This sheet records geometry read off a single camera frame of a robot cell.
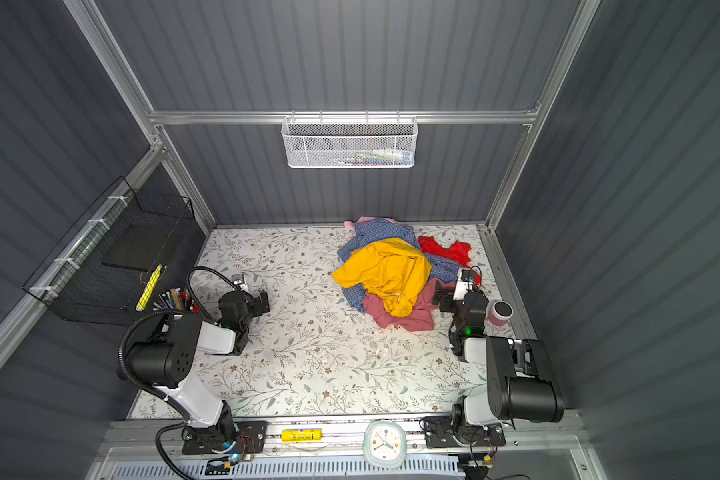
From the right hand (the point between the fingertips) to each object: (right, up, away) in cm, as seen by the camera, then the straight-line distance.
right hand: (458, 285), depth 91 cm
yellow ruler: (-79, +1, -21) cm, 82 cm away
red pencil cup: (-82, -3, -7) cm, 83 cm away
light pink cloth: (-35, +22, +32) cm, 52 cm away
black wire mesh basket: (-92, +6, -18) cm, 94 cm away
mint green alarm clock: (-24, -36, -20) cm, 48 cm away
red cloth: (+7, +10, +23) cm, 26 cm away
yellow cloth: (-20, +4, +3) cm, 21 cm away
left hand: (-68, -3, +6) cm, 68 cm away
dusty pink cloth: (-12, -11, +1) cm, 16 cm away
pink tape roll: (+13, -8, -2) cm, 15 cm away
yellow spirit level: (-44, -35, -18) cm, 59 cm away
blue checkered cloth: (-32, -5, +6) cm, 32 cm away
